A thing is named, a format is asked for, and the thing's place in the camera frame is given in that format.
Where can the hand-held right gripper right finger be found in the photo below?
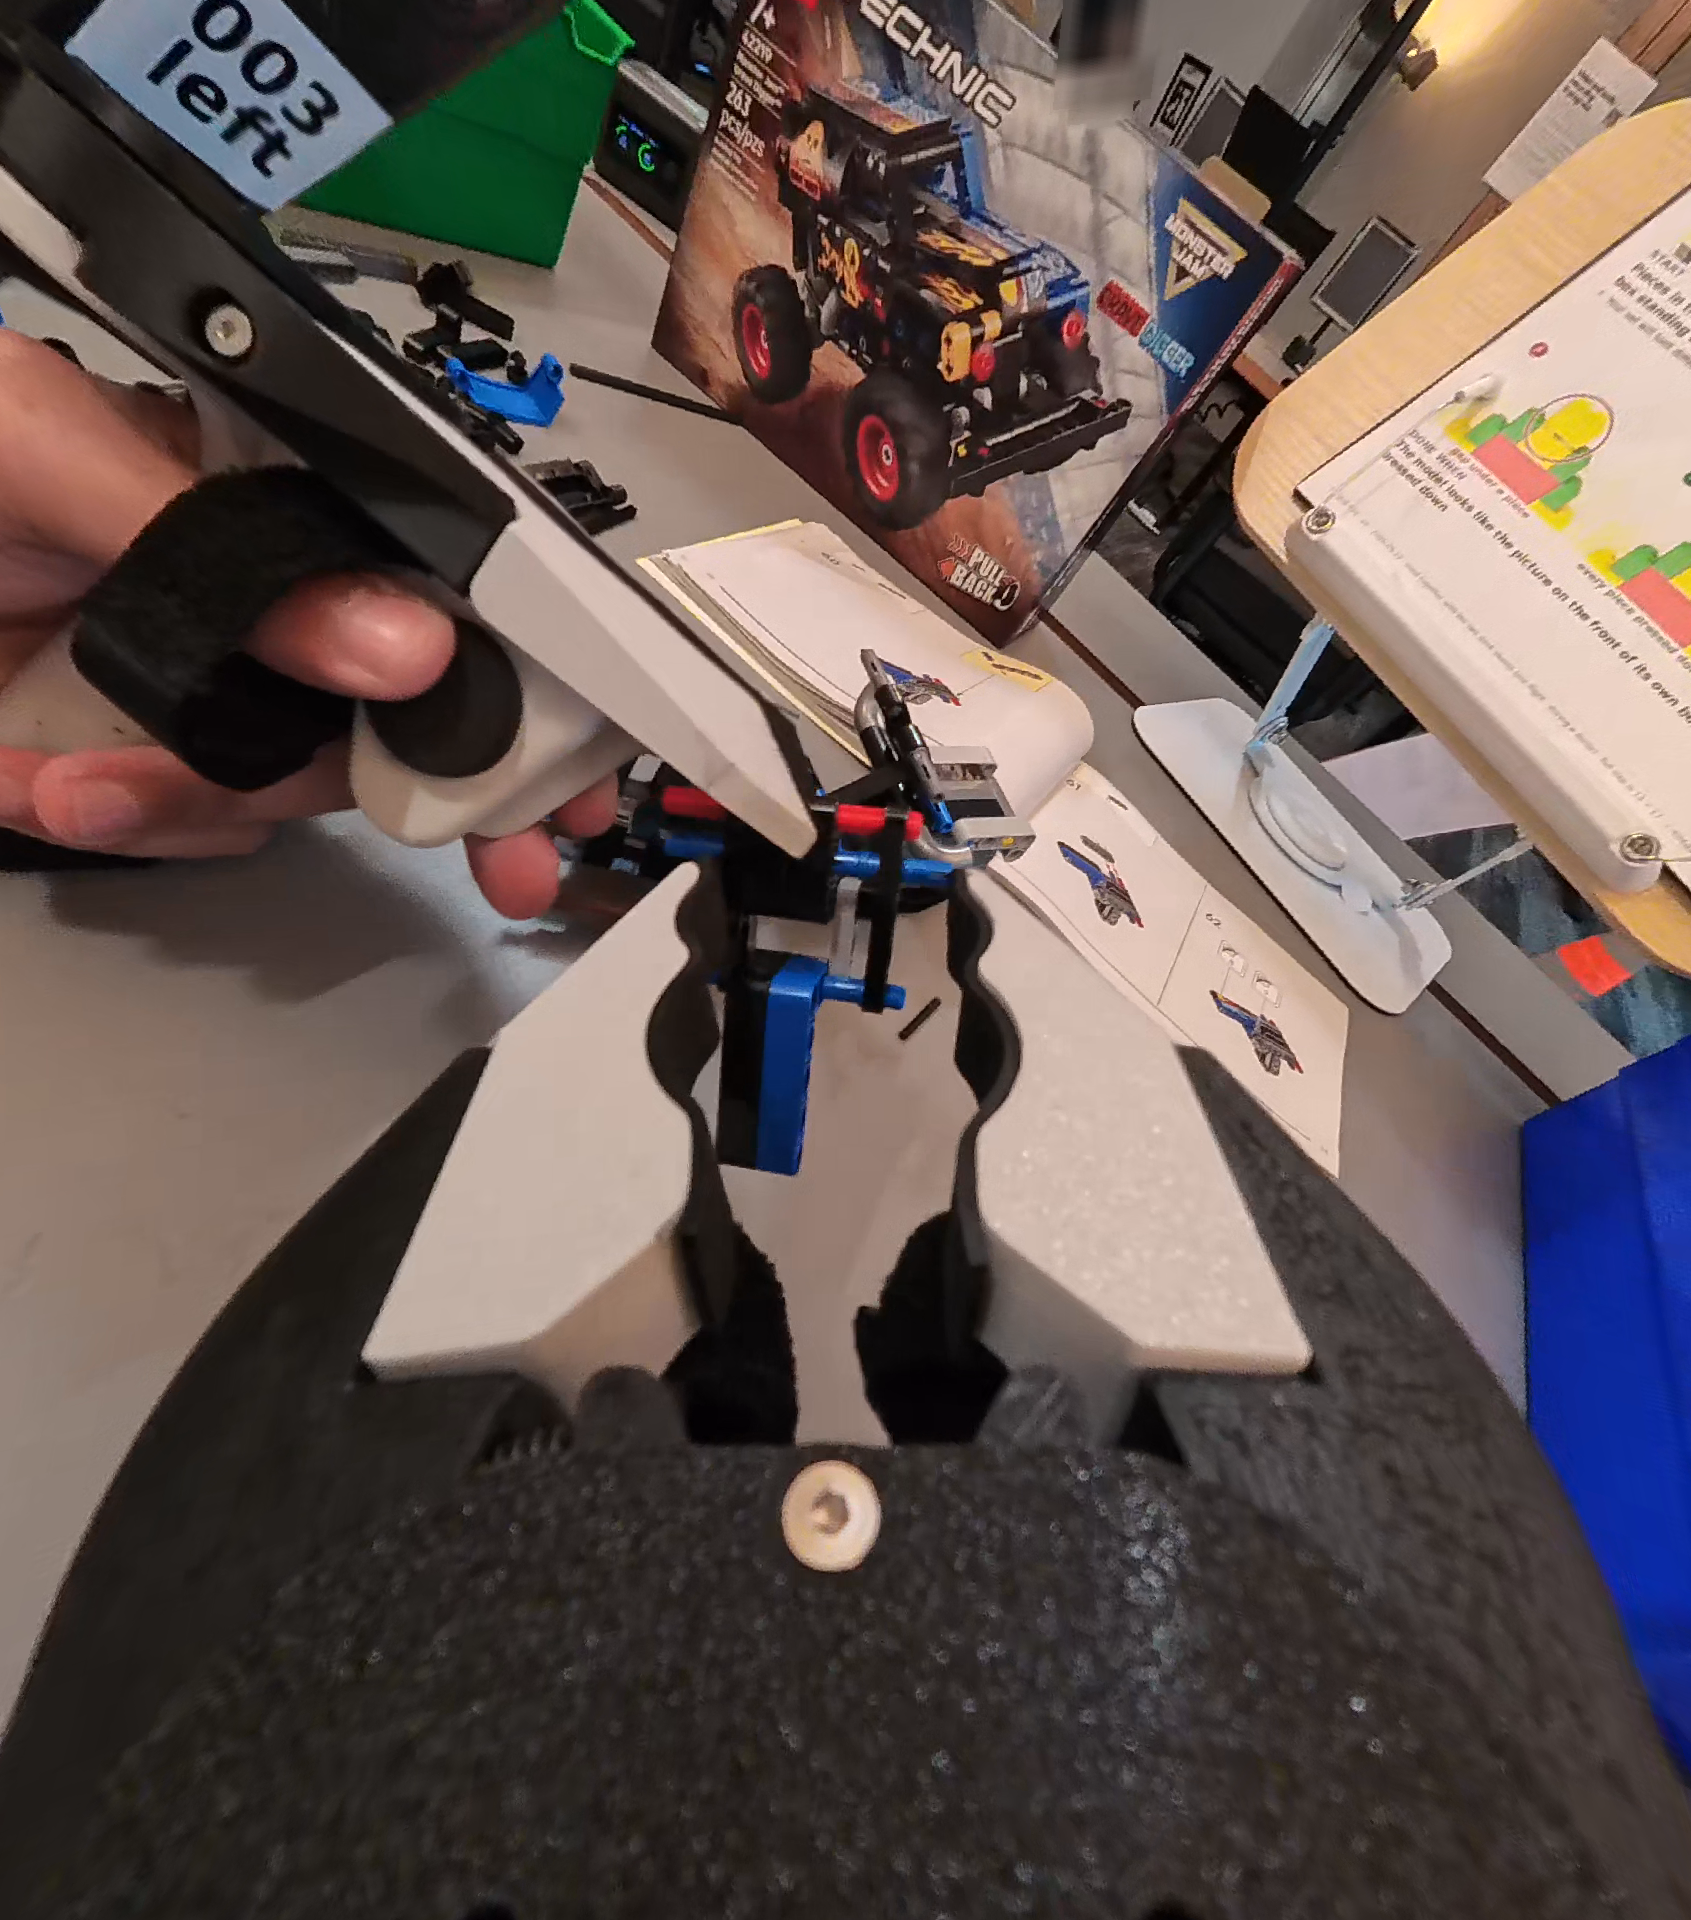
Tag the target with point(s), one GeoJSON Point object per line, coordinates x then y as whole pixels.
{"type": "Point", "coordinates": [1129, 1201]}

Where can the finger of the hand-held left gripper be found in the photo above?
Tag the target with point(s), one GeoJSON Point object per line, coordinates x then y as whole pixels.
{"type": "Point", "coordinates": [635, 660]}

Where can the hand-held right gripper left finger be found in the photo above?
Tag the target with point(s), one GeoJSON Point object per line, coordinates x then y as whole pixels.
{"type": "Point", "coordinates": [529, 1201]}

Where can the black and blue lego subassembly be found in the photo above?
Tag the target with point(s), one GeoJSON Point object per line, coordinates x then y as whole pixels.
{"type": "Point", "coordinates": [789, 1050]}

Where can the grey lego chassis assembly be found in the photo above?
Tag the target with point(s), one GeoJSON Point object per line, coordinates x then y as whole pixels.
{"type": "Point", "coordinates": [971, 802]}

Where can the pile of black lego pieces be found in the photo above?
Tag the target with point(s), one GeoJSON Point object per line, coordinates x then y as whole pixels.
{"type": "Point", "coordinates": [461, 309]}

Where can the long black lego axle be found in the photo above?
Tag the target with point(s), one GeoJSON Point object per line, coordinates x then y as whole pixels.
{"type": "Point", "coordinates": [649, 393]}

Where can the short black lego axle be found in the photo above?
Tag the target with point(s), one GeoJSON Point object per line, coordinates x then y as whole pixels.
{"type": "Point", "coordinates": [919, 1017]}

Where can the lego set box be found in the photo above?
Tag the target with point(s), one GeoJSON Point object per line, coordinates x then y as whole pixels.
{"type": "Point", "coordinates": [935, 300]}

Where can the white instruction booklet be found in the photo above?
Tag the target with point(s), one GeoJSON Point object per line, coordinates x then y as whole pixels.
{"type": "Point", "coordinates": [785, 601]}

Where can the green plastic bin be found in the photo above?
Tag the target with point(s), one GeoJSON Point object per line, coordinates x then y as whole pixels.
{"type": "Point", "coordinates": [483, 165]}

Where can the black device with display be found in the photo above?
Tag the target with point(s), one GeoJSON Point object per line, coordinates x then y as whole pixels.
{"type": "Point", "coordinates": [641, 151]}

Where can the stacked blue plastic bins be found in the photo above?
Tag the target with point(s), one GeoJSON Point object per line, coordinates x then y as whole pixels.
{"type": "Point", "coordinates": [1669, 1351]}

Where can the wooden instruction stand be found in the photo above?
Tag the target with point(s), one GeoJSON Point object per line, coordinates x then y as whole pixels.
{"type": "Point", "coordinates": [1535, 495]}

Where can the white paper notice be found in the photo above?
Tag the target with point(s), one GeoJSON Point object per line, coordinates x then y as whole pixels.
{"type": "Point", "coordinates": [1573, 121]}

